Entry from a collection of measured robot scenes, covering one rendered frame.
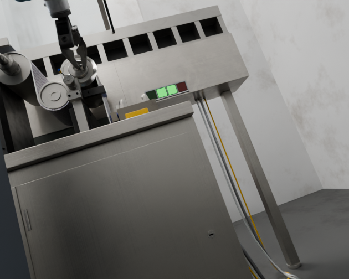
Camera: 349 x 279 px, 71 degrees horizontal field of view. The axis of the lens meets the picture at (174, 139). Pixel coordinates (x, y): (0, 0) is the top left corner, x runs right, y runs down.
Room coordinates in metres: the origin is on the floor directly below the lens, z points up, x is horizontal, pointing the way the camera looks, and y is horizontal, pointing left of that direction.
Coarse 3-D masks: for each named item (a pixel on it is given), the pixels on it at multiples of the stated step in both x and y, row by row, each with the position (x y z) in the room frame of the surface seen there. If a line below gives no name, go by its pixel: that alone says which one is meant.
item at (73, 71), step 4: (76, 60) 0.91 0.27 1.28; (80, 60) 0.92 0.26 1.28; (68, 68) 0.90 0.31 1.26; (72, 68) 0.91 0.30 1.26; (72, 72) 0.91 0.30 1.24; (76, 72) 0.91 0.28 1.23; (80, 72) 0.91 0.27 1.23; (84, 72) 0.91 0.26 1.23; (76, 76) 0.91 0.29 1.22; (80, 76) 0.91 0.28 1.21; (84, 76) 0.93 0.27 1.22
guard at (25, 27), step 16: (0, 0) 1.06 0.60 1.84; (32, 0) 1.10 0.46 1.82; (80, 0) 1.17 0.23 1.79; (96, 0) 1.19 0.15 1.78; (0, 16) 1.10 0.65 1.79; (16, 16) 1.12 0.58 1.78; (32, 16) 1.15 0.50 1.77; (48, 16) 1.17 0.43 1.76; (80, 16) 1.22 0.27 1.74; (96, 16) 1.25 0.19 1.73; (0, 32) 1.15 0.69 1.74; (16, 32) 1.17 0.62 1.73; (32, 32) 1.19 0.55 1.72; (48, 32) 1.22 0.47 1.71; (80, 32) 1.27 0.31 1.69; (96, 32) 1.30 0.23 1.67; (16, 48) 1.22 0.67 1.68
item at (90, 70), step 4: (68, 64) 0.92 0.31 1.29; (88, 64) 0.93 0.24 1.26; (64, 68) 0.92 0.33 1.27; (88, 68) 0.93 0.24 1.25; (92, 68) 0.93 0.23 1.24; (64, 72) 0.92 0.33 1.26; (68, 72) 0.92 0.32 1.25; (88, 72) 0.93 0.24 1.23; (92, 72) 0.93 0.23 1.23; (88, 76) 0.93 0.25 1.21; (80, 80) 0.92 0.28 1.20; (84, 80) 0.93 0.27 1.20; (96, 80) 1.01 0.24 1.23; (92, 84) 0.99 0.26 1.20; (96, 84) 1.03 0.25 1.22; (84, 88) 0.98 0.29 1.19; (88, 88) 0.99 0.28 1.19; (96, 100) 1.14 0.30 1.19; (100, 100) 1.17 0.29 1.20; (88, 104) 1.17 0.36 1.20; (92, 104) 1.17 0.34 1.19
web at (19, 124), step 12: (36, 72) 0.94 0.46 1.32; (0, 84) 0.91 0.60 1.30; (36, 84) 0.91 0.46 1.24; (12, 96) 1.00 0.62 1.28; (12, 108) 0.97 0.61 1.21; (24, 108) 1.09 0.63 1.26; (48, 108) 0.91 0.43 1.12; (60, 108) 0.92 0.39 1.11; (12, 120) 0.95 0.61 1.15; (24, 120) 1.06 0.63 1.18; (60, 120) 1.06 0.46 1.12; (12, 132) 0.92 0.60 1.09; (24, 132) 1.03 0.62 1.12; (24, 144) 1.00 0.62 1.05
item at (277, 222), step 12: (228, 96) 1.54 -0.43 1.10; (228, 108) 1.55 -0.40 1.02; (240, 120) 1.55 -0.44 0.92; (240, 132) 1.54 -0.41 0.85; (240, 144) 1.58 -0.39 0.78; (252, 144) 1.55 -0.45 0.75; (252, 156) 1.54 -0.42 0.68; (252, 168) 1.55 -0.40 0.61; (264, 180) 1.55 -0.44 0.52; (264, 192) 1.54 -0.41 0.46; (264, 204) 1.58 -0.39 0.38; (276, 204) 1.55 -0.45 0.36; (276, 216) 1.54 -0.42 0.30; (276, 228) 1.54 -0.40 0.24; (288, 240) 1.55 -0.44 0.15; (288, 252) 1.54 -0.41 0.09; (288, 264) 1.57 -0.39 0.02; (300, 264) 1.55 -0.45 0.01
